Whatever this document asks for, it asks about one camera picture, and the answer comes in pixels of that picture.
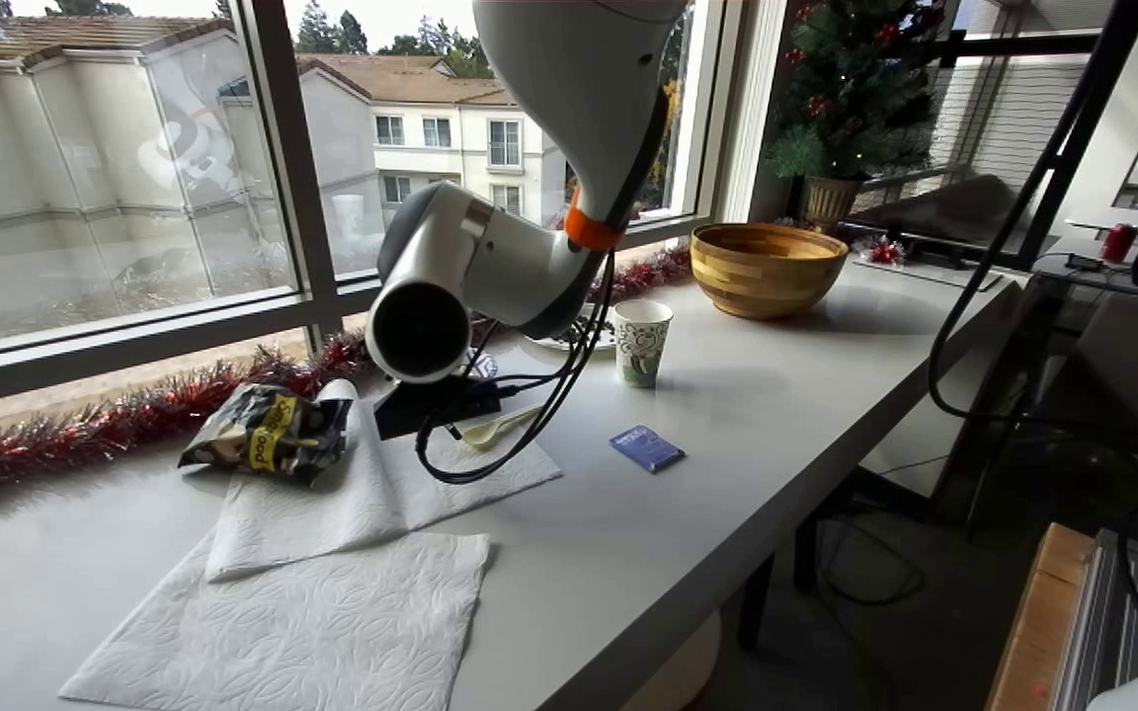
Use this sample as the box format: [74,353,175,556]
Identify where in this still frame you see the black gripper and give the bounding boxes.
[370,370,504,444]

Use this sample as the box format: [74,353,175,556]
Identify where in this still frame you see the creased white paper towel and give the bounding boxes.
[200,375,564,586]

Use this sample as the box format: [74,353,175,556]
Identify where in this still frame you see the crumpled black yellow snack bag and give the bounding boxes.
[175,379,357,490]

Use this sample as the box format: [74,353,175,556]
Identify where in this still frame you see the small blue packet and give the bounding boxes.
[610,423,687,477]

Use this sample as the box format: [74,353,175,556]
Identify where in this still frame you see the patterned paper cup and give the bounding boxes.
[610,302,677,395]

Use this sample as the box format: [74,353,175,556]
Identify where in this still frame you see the large white paper towel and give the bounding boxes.
[57,528,492,711]

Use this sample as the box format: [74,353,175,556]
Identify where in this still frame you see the red tinsel garland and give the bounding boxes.
[0,246,695,503]

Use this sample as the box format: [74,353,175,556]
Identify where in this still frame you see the large wooden bowl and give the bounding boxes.
[687,219,853,323]

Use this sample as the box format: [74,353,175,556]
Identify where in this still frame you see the round beige stool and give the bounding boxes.
[620,607,726,711]

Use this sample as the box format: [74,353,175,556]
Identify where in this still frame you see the small red ornament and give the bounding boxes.
[865,233,911,267]

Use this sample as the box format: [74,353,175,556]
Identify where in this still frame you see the small potted Christmas tree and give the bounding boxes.
[761,0,944,229]

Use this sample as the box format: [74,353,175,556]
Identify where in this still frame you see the wooden shelf board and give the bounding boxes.
[982,520,1101,711]

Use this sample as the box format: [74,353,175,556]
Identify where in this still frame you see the grey metal rack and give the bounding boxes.
[1055,528,1138,711]

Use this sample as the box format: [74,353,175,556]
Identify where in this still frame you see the red cup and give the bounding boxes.
[1097,219,1138,265]

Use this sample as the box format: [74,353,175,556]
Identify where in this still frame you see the orange cable strap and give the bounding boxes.
[556,200,629,256]

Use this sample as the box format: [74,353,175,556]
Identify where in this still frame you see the dark window frame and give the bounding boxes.
[0,0,797,415]

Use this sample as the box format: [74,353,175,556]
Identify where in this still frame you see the black floor cable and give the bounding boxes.
[811,510,932,611]

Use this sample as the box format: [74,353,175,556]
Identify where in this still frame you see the long black hanging cable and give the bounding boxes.
[923,0,1131,428]

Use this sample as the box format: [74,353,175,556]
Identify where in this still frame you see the black metal frame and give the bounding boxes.
[921,0,1138,267]

